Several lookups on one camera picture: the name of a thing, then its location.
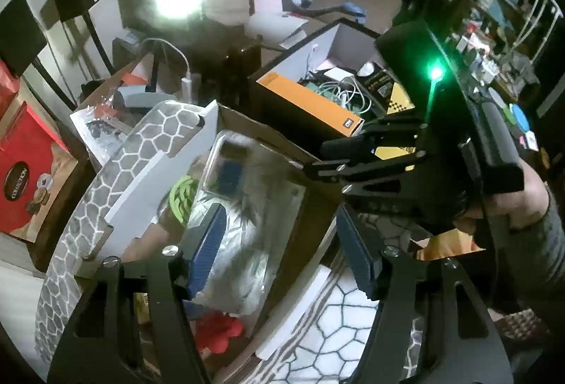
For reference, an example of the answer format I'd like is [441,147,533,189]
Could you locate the black open storage box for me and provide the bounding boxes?
[248,18,425,161]

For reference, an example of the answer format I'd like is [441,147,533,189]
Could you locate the person's right hand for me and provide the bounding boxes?
[454,157,551,235]

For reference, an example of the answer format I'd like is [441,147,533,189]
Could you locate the cluttered shelf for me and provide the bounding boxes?
[359,0,565,157]

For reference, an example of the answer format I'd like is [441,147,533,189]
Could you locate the white cable bundle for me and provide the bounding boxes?
[309,75,377,116]

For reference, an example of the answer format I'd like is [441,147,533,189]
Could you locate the grey white patterned blanket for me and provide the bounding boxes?
[33,99,546,384]

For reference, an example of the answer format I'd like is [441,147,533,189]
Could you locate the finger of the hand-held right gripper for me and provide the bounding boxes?
[304,151,432,193]
[320,116,425,161]

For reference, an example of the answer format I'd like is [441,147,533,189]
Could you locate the orange cardboard piece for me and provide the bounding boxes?
[414,229,483,262]

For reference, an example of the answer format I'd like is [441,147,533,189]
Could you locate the white charger with cable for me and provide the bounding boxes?
[141,37,202,103]

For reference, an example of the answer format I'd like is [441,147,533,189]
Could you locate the red plastic toy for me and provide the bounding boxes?
[194,309,246,355]

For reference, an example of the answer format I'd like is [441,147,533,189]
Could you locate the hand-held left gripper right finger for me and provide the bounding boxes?
[336,204,515,384]

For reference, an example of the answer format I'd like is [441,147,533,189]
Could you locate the white wire rack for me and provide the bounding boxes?
[513,0,564,59]

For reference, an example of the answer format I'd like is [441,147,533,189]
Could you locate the white paper booklet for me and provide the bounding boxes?
[245,11,310,50]

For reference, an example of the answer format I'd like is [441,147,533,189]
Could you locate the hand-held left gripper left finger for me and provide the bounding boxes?
[46,204,230,384]

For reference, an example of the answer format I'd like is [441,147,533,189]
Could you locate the clear bamboo-print bag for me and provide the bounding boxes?
[183,194,284,318]

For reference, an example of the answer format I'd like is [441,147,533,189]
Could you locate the yellow black packet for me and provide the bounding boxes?
[357,73,416,161]

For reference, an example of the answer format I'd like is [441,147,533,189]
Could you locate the orange box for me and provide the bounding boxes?
[256,72,365,136]

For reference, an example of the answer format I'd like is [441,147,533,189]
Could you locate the wooden low table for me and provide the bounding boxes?
[26,146,99,275]

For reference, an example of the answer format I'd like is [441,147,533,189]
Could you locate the green rubber cord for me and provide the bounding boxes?
[169,174,200,228]

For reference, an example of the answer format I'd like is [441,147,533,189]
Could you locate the clear plastic bag with items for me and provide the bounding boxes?
[70,98,147,156]

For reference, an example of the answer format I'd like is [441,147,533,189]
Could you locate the red gift box with cakes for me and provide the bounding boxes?
[0,99,81,244]

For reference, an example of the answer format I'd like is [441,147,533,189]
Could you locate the white cardboard box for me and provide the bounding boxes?
[75,101,343,384]

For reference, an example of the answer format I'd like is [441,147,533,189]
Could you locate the black side table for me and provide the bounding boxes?
[112,35,262,112]

